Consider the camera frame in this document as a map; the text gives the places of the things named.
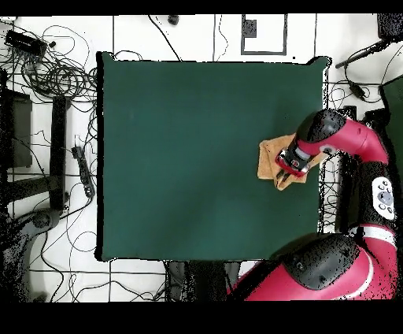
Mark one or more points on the tan terry towel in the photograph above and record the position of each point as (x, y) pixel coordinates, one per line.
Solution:
(267, 160)

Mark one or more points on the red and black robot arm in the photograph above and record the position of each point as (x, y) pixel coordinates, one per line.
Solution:
(340, 135)

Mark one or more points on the black power adapter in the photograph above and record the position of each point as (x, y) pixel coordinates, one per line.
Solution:
(357, 90)

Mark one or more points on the dark green tablecloth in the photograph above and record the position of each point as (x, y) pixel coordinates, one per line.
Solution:
(173, 157)

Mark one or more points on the hanging green cloth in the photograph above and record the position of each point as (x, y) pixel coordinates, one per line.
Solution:
(395, 119)

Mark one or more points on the black tripod rod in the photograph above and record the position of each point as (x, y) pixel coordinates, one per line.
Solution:
(362, 54)

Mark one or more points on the black corner box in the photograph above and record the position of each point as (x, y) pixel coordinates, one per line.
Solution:
(390, 25)

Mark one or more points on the black power strip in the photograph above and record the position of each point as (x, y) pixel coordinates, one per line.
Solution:
(83, 170)

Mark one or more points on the dark square box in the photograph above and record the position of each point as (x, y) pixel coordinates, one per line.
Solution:
(19, 132)

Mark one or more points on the black metal stand frame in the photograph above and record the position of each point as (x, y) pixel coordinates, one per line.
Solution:
(58, 141)
(344, 189)

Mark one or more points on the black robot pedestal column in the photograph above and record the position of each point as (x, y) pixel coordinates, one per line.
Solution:
(201, 280)

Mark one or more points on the black switch box with ports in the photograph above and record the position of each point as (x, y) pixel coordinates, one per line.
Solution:
(25, 42)

